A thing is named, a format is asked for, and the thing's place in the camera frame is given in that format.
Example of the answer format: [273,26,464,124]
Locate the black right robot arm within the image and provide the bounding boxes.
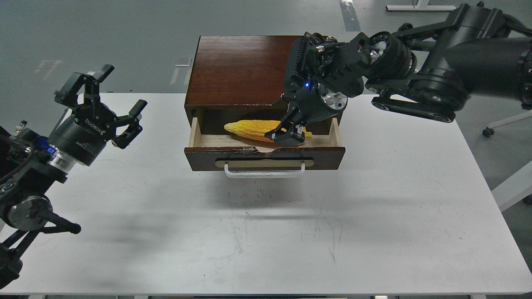
[265,3,531,147]

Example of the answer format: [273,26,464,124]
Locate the wooden drawer with white handle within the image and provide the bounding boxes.
[184,117,346,172]

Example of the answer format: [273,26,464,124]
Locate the white table leg base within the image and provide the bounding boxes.
[386,0,456,12]

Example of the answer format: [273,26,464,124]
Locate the dark wooden cabinet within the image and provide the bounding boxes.
[185,35,344,125]

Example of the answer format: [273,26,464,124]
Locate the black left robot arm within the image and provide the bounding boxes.
[0,64,147,287]

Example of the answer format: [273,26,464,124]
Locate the yellow corn cob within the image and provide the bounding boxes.
[224,120,313,143]

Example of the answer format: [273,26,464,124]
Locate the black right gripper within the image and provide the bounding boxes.
[264,85,348,147]

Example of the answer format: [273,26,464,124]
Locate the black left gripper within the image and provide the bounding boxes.
[49,64,148,166]

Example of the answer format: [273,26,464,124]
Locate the white chair base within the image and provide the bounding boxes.
[482,110,532,138]

